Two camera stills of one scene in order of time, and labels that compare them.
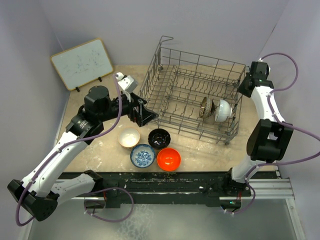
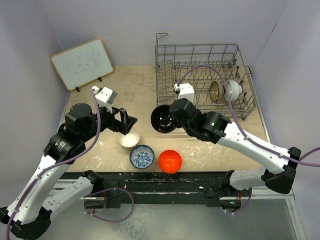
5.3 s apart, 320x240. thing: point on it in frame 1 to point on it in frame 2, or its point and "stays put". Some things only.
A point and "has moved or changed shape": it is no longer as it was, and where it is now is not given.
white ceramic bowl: [223, 112] to [233, 90]
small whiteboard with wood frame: [83, 64] stays put
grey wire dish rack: [197, 93] has moved or changed shape
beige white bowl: [129, 137] stays put
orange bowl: [168, 159] stays put
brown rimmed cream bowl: [207, 107] to [217, 91]
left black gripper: [144, 114] to [126, 121]
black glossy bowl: [159, 138] to [162, 119]
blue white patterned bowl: [142, 155] stays put
